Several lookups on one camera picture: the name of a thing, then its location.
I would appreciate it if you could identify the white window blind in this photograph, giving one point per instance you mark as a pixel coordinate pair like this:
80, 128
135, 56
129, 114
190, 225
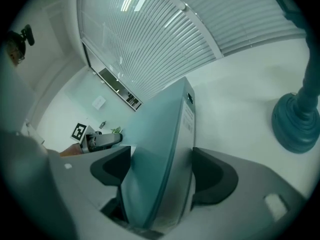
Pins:
140, 44
245, 16

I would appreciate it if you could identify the small green plant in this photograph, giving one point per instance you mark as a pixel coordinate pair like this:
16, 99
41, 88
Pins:
116, 130

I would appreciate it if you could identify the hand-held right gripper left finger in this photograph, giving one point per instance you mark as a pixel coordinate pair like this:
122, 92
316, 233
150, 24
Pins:
75, 169

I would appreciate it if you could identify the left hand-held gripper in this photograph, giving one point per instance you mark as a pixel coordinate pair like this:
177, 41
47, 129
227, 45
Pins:
105, 140

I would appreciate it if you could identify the person's left forearm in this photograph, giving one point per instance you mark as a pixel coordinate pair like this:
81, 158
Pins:
71, 151

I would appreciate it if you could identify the dark wall shelf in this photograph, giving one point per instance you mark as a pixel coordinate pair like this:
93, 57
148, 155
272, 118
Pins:
120, 90

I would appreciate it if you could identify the white paper sheet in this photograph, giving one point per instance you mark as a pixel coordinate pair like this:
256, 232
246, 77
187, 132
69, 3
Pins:
98, 102

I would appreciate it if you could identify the small dark bottle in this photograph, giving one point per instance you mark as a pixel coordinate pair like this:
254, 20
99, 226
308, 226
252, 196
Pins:
103, 124

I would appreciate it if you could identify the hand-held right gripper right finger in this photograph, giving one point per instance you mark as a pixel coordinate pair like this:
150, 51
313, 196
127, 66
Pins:
255, 184

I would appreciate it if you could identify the teal translucent folder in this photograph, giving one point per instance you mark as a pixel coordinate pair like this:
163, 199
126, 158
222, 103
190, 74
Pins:
155, 144

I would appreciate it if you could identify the person's light grey clothing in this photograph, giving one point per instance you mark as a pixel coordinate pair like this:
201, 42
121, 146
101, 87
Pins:
22, 184

